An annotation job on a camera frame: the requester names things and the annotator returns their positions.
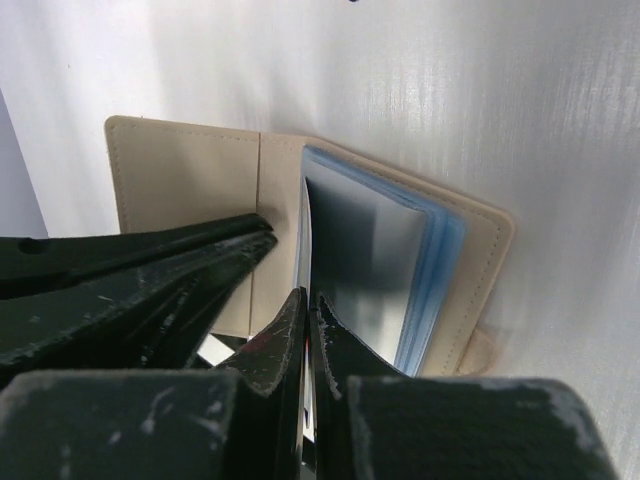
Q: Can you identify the black VIP card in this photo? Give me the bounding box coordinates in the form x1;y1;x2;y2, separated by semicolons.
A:
306;176;429;364

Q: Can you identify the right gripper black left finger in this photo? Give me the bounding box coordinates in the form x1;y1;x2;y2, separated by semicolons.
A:
1;288;307;479

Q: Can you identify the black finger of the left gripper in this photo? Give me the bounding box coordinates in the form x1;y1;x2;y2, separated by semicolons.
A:
1;231;276;386
1;213;274;300

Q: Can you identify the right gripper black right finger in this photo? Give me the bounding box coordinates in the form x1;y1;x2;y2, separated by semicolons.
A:
309;294;616;479

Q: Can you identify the beige card holder wallet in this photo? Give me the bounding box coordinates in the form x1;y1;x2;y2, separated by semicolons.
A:
104;116;515;376

